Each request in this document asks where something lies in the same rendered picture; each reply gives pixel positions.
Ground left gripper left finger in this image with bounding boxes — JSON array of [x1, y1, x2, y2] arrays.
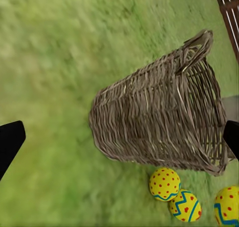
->
[[0, 120, 26, 180]]

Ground wicker basket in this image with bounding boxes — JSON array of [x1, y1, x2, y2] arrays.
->
[[89, 29, 237, 177]]

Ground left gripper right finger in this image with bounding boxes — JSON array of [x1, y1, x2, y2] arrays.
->
[[223, 120, 239, 161]]

